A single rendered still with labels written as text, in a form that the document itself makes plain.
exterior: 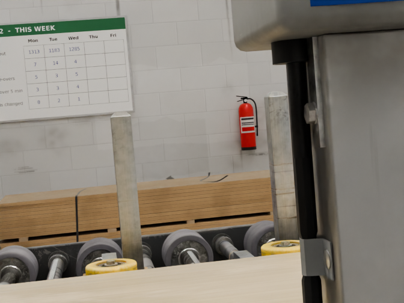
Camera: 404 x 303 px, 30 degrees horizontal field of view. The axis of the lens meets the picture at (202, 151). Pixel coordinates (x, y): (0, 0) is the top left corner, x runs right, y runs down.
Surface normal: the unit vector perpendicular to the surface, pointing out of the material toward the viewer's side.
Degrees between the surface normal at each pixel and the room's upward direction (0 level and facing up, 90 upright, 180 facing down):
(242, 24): 90
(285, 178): 90
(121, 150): 90
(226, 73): 90
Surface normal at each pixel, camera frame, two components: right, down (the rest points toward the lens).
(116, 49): 0.14, 0.04
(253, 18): -0.99, 0.09
